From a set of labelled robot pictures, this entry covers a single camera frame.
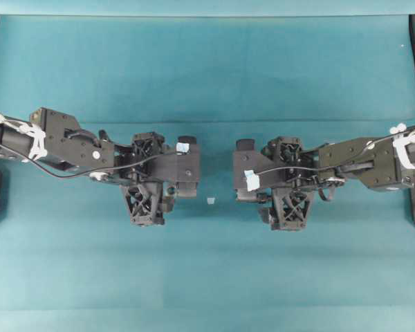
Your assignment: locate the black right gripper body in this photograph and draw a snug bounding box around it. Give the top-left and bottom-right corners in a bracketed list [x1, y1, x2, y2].
[259, 136, 316, 231]

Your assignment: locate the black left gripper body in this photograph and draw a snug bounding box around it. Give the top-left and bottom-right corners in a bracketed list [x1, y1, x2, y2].
[114, 132, 174, 227]

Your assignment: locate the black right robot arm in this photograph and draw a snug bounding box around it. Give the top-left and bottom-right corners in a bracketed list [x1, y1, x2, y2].
[257, 124, 415, 231]

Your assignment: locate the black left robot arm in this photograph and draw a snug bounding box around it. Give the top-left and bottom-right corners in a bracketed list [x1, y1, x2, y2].
[0, 107, 174, 227]

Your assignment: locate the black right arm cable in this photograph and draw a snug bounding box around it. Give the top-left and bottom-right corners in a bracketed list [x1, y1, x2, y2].
[252, 133, 415, 201]

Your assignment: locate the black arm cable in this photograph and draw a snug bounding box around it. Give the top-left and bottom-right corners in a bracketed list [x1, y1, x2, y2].
[29, 147, 184, 180]
[252, 133, 415, 201]

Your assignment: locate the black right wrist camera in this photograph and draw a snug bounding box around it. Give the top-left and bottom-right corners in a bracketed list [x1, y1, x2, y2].
[232, 139, 273, 204]

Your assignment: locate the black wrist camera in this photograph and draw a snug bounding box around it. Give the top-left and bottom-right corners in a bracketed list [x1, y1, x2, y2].
[158, 136, 201, 199]
[232, 139, 273, 204]

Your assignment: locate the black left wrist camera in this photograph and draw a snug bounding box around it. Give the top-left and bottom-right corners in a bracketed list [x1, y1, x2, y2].
[158, 136, 201, 199]

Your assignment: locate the white left cable tie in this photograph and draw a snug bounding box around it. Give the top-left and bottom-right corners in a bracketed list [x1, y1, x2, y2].
[0, 113, 48, 163]

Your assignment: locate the white cable tie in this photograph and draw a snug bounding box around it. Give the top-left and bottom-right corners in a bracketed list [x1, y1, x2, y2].
[389, 123, 415, 170]
[0, 113, 48, 163]

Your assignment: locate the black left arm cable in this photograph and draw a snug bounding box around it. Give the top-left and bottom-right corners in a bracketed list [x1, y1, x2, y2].
[29, 147, 184, 180]

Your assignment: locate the white right cable tie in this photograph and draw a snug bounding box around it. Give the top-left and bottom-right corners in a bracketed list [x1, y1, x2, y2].
[389, 123, 415, 170]

